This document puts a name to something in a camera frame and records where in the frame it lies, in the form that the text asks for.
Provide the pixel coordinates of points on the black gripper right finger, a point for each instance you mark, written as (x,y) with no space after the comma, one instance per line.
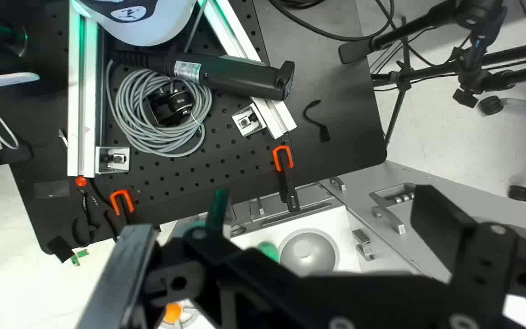
(474,262)

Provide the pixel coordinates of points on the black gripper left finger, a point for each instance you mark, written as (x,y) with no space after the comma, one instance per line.
(244,267)

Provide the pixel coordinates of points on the white grey robot base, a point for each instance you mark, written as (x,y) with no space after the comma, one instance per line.
(146,24)

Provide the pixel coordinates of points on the grey sink bowl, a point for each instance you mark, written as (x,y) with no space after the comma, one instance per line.
(308,253)

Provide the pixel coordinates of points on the green round object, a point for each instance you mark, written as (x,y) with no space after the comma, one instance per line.
(266,251)

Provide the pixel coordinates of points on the small orange object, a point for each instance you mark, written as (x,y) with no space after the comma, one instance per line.
(171,313)

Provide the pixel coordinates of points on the orange black bar clamp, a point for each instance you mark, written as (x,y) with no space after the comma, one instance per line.
(284,183)

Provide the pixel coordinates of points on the white toy kitchen counter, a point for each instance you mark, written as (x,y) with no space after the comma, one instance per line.
(328,222)

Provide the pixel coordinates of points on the black perforated board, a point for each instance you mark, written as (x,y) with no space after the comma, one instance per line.
(213,158)

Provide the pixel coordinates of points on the small orange clamp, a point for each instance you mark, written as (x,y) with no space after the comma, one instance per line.
(120,201)

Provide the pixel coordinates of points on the black round lens part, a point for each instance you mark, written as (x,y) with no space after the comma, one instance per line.
(171,105)

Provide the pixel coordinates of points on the black clip with green tag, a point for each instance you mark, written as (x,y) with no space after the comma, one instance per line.
(62,249)

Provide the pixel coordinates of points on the orange knob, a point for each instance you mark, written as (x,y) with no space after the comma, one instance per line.
(80,181)

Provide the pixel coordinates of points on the black cylindrical tool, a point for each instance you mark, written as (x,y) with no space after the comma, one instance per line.
(237,75)

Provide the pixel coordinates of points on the black tripod stand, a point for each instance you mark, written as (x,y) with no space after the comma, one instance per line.
(518,55)

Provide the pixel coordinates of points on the white flat bar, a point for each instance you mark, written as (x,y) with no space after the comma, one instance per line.
(0,81)

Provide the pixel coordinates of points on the large grey metal bracket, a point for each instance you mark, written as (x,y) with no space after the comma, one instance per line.
(387,211)

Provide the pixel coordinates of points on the small grey metal bracket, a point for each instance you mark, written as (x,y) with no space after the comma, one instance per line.
(363,243)

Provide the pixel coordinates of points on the grey metal mount bar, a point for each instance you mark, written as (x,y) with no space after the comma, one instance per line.
(116,280)

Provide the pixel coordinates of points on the metal rail bracket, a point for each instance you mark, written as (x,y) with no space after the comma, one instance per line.
(248,121)
(111,159)

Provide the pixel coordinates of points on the short aluminium rail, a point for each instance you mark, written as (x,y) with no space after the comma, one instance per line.
(230,31)

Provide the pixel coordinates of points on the long aluminium rail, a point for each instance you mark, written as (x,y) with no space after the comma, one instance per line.
(82,92)

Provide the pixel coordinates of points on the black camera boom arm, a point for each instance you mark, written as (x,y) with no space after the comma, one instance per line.
(409,28)

